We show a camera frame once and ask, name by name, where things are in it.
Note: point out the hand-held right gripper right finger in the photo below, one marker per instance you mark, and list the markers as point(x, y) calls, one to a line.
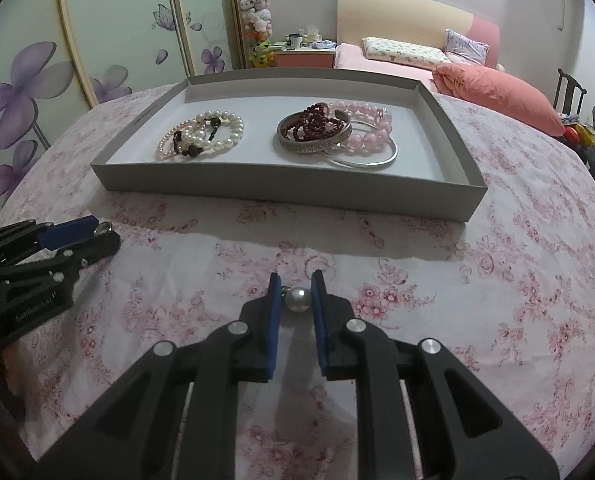
point(320, 325)

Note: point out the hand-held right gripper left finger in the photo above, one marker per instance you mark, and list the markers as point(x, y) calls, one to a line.
point(273, 325)

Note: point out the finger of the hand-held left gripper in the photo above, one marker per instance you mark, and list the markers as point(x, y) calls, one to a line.
point(95, 247)
point(70, 232)

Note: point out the large pearl earring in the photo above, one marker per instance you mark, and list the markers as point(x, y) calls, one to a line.
point(297, 300)

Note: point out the grey cardboard box tray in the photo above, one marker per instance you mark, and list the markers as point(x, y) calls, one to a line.
point(277, 192)

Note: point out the wide silver cuff bangle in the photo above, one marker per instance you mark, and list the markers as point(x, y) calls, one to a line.
point(307, 146)

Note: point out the pink floral bedsheet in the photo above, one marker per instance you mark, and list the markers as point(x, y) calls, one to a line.
point(477, 285)

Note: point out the thin silver bangle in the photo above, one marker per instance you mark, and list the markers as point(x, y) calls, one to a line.
point(372, 162)

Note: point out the wardrobe with purple flowers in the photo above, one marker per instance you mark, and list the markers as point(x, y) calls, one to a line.
point(102, 35)

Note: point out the pink nightstand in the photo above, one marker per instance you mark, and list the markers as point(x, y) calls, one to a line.
point(302, 59)

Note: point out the plain pink bed sheet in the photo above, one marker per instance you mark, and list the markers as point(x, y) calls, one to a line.
point(352, 57)

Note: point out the white patterned pillow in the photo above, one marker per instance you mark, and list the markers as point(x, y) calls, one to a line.
point(402, 52)

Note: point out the tube of plush toys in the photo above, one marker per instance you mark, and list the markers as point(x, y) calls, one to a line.
point(255, 10)

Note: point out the tissue box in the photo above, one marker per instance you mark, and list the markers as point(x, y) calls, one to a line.
point(311, 35)

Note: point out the orange duvet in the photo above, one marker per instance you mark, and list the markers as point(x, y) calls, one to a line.
point(497, 92)

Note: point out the purple patterned pillow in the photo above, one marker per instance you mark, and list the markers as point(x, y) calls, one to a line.
point(465, 47)

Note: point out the cream and pink headboard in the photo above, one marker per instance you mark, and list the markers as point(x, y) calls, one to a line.
point(402, 15)

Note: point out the red and yellow bag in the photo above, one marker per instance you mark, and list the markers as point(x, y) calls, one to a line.
point(580, 135)

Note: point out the black wooden chair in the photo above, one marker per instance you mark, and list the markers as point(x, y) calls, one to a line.
point(562, 90)

